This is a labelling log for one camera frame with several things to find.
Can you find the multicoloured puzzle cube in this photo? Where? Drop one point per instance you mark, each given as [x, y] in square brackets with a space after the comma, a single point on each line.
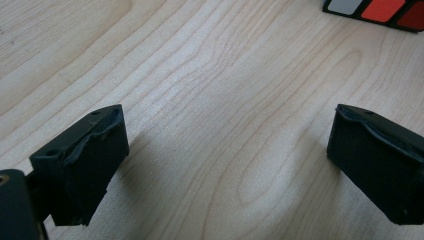
[383, 10]

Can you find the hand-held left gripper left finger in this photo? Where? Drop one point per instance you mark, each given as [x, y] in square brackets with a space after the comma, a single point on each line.
[86, 160]

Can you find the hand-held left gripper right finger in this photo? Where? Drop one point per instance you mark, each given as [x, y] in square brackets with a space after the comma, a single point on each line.
[376, 166]

